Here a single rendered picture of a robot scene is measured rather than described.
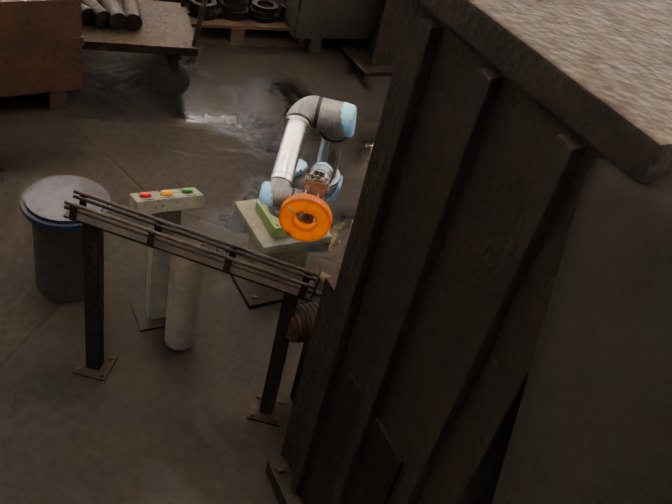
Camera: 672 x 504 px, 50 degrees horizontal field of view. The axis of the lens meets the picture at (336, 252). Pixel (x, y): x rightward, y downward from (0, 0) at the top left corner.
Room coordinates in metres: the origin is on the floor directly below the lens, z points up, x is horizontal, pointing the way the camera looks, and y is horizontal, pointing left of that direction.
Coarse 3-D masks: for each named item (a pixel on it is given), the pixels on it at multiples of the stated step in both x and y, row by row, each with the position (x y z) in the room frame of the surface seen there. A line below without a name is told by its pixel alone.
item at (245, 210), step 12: (240, 204) 2.52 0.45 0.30; (252, 204) 2.54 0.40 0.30; (240, 216) 2.46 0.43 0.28; (252, 216) 2.46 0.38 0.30; (252, 228) 2.38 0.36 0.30; (264, 228) 2.40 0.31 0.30; (264, 240) 2.32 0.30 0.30; (276, 240) 2.34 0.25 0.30; (288, 240) 2.36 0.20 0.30; (324, 240) 2.44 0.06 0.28; (264, 252) 2.28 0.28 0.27
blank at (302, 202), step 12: (288, 204) 1.69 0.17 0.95; (300, 204) 1.69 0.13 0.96; (312, 204) 1.69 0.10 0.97; (324, 204) 1.71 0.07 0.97; (288, 216) 1.70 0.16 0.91; (324, 216) 1.70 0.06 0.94; (288, 228) 1.70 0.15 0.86; (300, 228) 1.70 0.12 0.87; (312, 228) 1.70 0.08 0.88; (324, 228) 1.70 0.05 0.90; (300, 240) 1.70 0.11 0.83; (312, 240) 1.70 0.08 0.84
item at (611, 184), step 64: (640, 192) 0.91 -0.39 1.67; (576, 256) 0.94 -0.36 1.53; (640, 256) 0.87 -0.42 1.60; (576, 320) 0.90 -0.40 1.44; (640, 320) 0.83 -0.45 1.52; (576, 384) 0.85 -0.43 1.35; (640, 384) 0.78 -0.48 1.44; (512, 448) 0.89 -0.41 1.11; (576, 448) 0.80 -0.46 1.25; (640, 448) 0.74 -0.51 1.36
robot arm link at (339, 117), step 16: (320, 112) 2.30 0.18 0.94; (336, 112) 2.31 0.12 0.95; (352, 112) 2.32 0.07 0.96; (320, 128) 2.30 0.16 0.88; (336, 128) 2.29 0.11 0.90; (352, 128) 2.30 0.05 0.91; (320, 144) 2.39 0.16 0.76; (336, 144) 2.35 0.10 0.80; (320, 160) 2.40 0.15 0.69; (336, 160) 2.40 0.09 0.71; (336, 176) 2.46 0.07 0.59; (336, 192) 2.45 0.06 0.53
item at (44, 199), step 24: (24, 192) 2.09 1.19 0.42; (48, 192) 2.11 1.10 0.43; (72, 192) 2.15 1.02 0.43; (96, 192) 2.18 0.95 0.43; (48, 216) 1.98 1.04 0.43; (48, 240) 1.98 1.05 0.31; (72, 240) 2.00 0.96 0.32; (48, 264) 1.98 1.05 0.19; (72, 264) 2.00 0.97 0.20; (48, 288) 1.98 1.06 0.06; (72, 288) 2.00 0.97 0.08
